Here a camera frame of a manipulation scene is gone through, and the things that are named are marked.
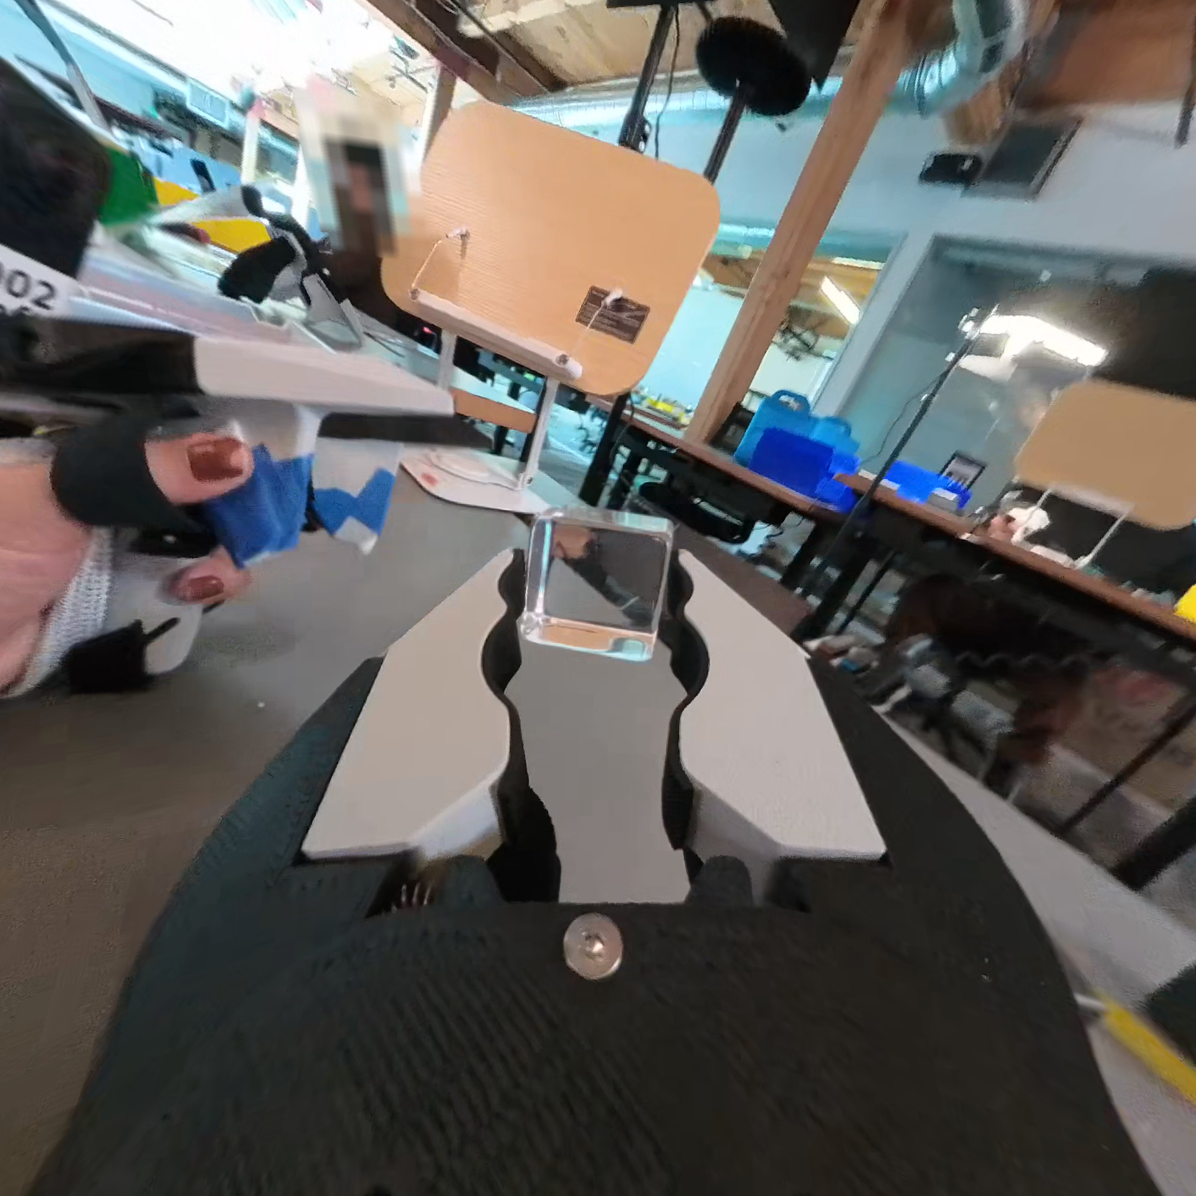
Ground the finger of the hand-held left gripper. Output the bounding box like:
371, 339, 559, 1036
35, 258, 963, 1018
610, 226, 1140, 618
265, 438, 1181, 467
295, 406, 495, 467
192, 336, 456, 418

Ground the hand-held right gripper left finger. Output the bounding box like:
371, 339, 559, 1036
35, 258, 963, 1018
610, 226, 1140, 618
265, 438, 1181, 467
302, 549, 559, 877

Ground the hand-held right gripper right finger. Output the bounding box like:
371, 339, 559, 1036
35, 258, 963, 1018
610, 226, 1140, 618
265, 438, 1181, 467
663, 549, 886, 861

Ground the clear acrylic cube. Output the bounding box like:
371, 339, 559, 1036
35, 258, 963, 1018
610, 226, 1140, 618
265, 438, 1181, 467
516, 505, 679, 662

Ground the person's left hand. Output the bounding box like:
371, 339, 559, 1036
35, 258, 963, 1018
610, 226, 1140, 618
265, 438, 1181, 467
0, 431, 254, 696

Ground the black and white robot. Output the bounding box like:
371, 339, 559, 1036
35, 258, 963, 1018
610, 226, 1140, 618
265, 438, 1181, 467
216, 184, 364, 351

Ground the brown office chair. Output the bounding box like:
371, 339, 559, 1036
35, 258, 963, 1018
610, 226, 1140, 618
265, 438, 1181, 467
886, 574, 1098, 778

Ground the wooden panel on white stand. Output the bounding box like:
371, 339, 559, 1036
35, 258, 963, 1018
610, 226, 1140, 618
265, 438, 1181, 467
381, 98, 720, 515
1011, 375, 1196, 574

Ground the flat blue plastic bin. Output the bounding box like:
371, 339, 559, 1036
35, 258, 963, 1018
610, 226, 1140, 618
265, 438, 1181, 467
879, 458, 973, 511

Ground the wooden desk with black legs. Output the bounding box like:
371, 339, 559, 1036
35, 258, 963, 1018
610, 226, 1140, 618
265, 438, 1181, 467
838, 471, 1196, 890
452, 389, 838, 596

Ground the black tripod pole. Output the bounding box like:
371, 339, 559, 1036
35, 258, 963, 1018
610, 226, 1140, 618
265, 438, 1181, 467
580, 0, 679, 505

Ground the black light stand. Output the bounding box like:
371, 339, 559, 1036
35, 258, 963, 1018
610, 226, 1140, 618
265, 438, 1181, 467
803, 303, 1002, 638

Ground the yellow tape strip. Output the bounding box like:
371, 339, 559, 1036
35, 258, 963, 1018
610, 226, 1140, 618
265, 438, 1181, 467
1075, 991, 1196, 1104

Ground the black round disc on pole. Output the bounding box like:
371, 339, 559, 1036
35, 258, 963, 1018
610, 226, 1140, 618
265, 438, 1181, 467
695, 18, 810, 184

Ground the dark ceiling vent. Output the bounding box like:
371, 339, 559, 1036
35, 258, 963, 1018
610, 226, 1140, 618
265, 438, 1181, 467
967, 117, 1084, 196

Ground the blue plastic bin with handle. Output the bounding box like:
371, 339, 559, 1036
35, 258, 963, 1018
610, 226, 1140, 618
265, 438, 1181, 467
732, 389, 860, 497

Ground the wooden support post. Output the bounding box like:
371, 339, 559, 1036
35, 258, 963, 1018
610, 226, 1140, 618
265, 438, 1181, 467
685, 0, 954, 438

